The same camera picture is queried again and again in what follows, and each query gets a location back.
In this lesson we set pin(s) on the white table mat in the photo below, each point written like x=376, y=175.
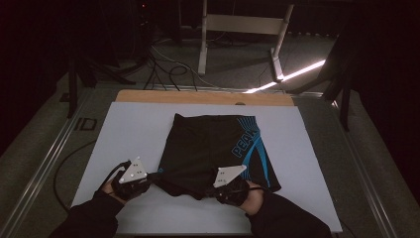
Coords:
x=138, y=132

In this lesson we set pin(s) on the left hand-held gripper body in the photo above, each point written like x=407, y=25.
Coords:
x=132, y=180

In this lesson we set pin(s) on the black shorts with blue print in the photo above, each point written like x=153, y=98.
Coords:
x=204, y=148

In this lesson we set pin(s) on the dark equipment rack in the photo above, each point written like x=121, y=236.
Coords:
x=143, y=20

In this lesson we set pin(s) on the white desk frame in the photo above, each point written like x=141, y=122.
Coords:
x=242, y=23

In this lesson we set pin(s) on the aluminium floor rail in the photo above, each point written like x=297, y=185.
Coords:
x=43, y=172
x=363, y=185

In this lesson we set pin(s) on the black metal stand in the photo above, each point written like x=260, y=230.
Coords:
x=343, y=82
x=74, y=76

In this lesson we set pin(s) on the person's left hand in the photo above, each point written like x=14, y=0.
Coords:
x=112, y=185

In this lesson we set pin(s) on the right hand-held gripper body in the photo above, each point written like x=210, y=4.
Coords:
x=231, y=185

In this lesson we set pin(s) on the wooden table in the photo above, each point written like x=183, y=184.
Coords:
x=198, y=97

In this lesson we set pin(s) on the person's right hand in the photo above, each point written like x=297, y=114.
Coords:
x=254, y=198

